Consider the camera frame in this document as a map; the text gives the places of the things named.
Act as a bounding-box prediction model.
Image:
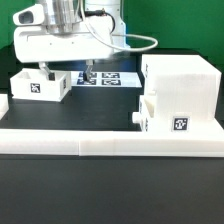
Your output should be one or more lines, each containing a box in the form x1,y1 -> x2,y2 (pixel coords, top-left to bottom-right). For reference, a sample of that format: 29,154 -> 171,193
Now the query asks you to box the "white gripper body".
14,23 -> 117,63

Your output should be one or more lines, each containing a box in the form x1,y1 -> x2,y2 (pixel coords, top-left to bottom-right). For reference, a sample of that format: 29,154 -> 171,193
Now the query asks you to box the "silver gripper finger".
39,62 -> 55,81
83,60 -> 94,81

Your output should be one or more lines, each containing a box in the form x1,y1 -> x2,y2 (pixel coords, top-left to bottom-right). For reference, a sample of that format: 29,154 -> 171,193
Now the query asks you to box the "white drawer tray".
10,68 -> 71,102
132,95 -> 155,132

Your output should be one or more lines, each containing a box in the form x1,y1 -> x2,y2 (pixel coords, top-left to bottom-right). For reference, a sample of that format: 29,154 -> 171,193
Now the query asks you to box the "white front drawer tray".
132,95 -> 155,132

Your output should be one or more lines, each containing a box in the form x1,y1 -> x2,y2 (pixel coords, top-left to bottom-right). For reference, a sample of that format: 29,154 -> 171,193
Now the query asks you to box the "white drawer cabinet box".
141,54 -> 221,133

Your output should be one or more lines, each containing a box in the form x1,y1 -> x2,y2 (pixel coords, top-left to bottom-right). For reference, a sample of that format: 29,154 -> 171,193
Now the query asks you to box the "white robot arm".
13,0 -> 126,81

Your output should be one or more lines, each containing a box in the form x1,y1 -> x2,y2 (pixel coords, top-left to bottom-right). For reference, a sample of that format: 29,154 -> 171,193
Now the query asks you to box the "white marker tag sheet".
71,71 -> 142,88

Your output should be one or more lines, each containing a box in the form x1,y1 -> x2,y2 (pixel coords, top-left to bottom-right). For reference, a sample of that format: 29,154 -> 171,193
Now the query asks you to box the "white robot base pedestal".
84,0 -> 127,47

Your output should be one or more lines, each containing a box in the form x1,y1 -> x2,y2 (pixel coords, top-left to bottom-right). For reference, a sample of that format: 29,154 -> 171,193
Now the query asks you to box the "black cable with connector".
78,0 -> 160,54

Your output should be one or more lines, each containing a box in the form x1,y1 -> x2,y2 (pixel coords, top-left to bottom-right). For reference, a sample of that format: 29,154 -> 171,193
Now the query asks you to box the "white foam border frame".
0,93 -> 224,158

